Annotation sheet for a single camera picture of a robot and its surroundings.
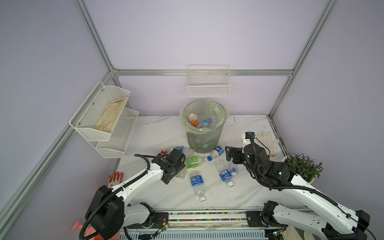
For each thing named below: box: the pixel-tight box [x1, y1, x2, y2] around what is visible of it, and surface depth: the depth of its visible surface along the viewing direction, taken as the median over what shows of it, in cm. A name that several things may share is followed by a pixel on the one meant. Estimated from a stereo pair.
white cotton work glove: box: [257, 131, 279, 157], surface depth 106 cm
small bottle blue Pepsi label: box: [207, 146, 224, 162], surface depth 97 cm
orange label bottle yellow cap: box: [188, 112, 199, 127], surface depth 95 cm
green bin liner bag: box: [179, 99, 230, 135], surface depth 92 cm
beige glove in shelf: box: [94, 96, 128, 133], surface depth 81 cm
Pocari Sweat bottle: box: [190, 173, 206, 203], surface depth 83 cm
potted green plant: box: [281, 152, 324, 184], surface depth 75 cm
